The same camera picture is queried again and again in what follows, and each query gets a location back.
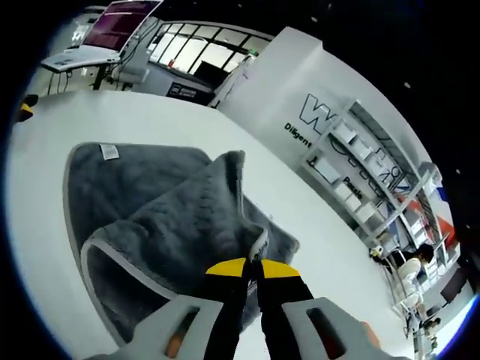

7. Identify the grey fluffy towel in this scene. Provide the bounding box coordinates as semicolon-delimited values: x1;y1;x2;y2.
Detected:
62;141;301;347

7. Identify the white standing desk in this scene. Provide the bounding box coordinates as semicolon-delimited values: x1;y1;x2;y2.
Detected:
40;46;123;91

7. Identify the row of white storage bins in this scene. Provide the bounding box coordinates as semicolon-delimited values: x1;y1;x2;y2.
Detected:
318;123;383;230

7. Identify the grey metal shelf unit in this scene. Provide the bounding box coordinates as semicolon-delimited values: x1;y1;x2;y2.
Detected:
298;97;417;245

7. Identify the person's right hand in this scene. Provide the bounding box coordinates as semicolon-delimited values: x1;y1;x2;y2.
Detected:
360;321;380;352

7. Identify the monitor with purple screen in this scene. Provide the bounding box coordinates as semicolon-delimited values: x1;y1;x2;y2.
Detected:
82;0;164;52

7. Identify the hanging white coat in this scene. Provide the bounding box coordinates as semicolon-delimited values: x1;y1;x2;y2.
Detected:
215;55;256;108

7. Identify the dark flat television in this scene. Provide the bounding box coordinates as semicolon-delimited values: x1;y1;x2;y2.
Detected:
194;59;230;87

